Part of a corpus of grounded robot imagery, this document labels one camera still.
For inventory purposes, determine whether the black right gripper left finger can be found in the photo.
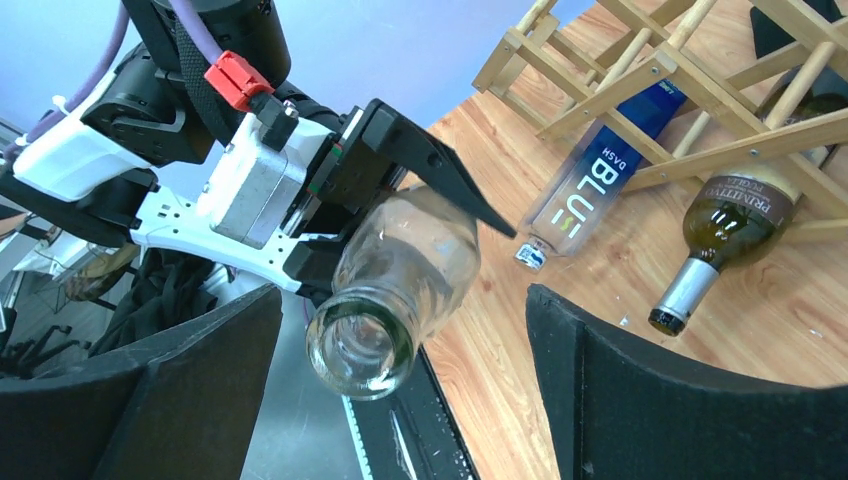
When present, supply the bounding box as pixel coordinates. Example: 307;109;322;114
1;285;282;479

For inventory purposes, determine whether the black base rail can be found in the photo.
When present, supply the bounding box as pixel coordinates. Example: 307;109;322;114
342;349;480;480

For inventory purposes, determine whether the small clear glass bottle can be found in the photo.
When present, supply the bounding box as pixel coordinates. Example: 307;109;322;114
306;183;481;400

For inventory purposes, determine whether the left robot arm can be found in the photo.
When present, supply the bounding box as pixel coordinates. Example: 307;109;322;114
1;1;516;302

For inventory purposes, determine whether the blue labelled clear bottle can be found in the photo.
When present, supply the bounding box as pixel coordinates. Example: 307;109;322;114
513;79;690;274

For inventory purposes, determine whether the black cloth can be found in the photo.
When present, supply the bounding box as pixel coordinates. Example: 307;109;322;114
749;0;845;59

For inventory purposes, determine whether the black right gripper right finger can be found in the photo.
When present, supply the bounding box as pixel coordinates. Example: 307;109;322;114
525;284;847;479

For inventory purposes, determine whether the dark brown wine bottle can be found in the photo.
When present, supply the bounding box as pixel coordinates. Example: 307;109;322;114
648;67;847;336

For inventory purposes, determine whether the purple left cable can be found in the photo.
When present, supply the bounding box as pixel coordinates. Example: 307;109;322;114
0;0;276;164

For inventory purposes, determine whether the wooden lattice wine rack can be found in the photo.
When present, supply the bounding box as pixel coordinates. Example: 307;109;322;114
474;1;847;242

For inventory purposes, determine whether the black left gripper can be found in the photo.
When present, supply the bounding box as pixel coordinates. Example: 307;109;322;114
281;99;517;307

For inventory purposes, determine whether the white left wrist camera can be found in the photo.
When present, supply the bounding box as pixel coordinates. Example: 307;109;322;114
197;113;331;249

